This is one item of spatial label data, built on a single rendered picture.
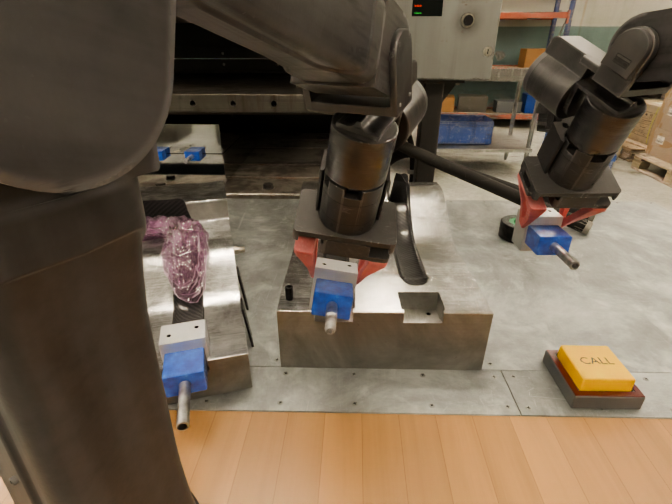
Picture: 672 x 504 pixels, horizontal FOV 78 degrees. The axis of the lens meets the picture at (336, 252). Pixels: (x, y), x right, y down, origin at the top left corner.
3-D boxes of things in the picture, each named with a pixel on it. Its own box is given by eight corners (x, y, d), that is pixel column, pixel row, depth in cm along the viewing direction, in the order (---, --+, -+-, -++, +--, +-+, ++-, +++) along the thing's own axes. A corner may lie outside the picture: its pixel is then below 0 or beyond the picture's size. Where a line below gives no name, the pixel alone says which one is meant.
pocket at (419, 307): (442, 337, 51) (446, 313, 49) (399, 337, 51) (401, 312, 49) (435, 315, 55) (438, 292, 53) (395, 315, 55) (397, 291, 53)
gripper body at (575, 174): (518, 166, 55) (539, 120, 48) (596, 166, 54) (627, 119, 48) (530, 203, 51) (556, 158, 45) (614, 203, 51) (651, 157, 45)
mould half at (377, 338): (481, 370, 53) (501, 281, 47) (280, 367, 54) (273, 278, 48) (420, 218, 98) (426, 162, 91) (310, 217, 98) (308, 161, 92)
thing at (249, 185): (380, 214, 120) (381, 190, 116) (-60, 210, 122) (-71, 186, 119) (367, 146, 194) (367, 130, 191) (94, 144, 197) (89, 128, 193)
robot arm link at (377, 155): (345, 149, 42) (356, 83, 37) (397, 170, 41) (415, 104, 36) (313, 184, 38) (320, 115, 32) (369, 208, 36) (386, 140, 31)
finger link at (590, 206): (518, 206, 61) (542, 158, 54) (566, 206, 61) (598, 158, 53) (529, 243, 57) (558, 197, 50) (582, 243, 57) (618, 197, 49)
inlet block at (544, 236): (589, 285, 51) (602, 246, 49) (549, 285, 51) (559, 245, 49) (544, 241, 63) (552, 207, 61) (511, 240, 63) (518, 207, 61)
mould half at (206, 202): (252, 387, 51) (243, 314, 46) (8, 437, 44) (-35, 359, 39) (229, 227, 93) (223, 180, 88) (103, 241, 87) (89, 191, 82)
